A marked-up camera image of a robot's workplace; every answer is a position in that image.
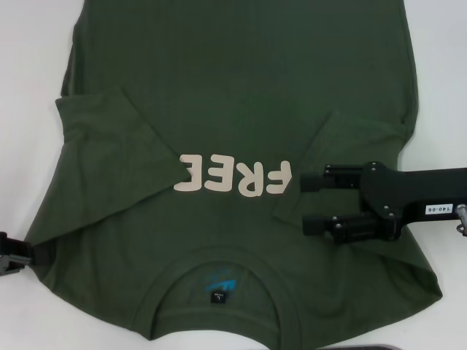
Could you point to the dark green FREE t-shirt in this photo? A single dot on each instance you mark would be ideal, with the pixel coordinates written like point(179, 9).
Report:
point(237, 91)

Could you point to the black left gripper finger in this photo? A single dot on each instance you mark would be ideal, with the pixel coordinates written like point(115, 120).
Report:
point(18, 248)
point(7, 266)

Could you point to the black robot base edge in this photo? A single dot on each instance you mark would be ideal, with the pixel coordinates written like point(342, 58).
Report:
point(357, 348)

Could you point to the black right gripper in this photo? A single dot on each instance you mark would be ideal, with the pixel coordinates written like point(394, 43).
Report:
point(408, 197)

